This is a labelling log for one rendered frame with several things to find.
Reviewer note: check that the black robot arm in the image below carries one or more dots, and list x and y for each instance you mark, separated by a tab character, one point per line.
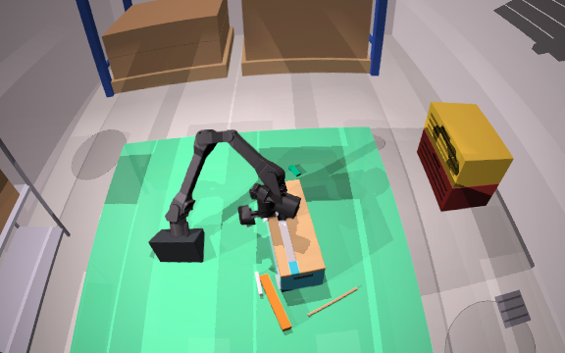
272	193

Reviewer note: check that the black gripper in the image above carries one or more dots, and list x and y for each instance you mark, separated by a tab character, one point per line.
246	215

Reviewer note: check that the orange rectangular bar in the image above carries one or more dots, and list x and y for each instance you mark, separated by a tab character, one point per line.
275	302

